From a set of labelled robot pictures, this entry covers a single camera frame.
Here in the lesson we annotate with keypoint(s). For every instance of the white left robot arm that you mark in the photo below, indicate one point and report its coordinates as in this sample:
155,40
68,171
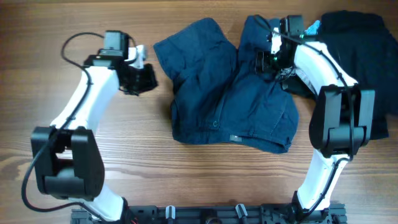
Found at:
67,168

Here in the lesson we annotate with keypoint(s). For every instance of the navy blue denim shorts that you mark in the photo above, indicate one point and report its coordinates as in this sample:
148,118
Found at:
218,94

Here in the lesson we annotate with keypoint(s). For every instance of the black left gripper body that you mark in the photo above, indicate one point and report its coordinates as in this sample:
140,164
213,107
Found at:
140,80

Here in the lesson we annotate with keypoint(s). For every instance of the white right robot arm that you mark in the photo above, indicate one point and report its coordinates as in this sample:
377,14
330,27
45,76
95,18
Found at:
341,121

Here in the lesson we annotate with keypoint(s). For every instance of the black shorts with blue lining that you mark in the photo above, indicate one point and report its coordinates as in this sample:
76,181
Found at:
349,48

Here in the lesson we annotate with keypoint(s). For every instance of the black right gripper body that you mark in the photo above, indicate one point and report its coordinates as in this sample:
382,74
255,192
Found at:
274,63

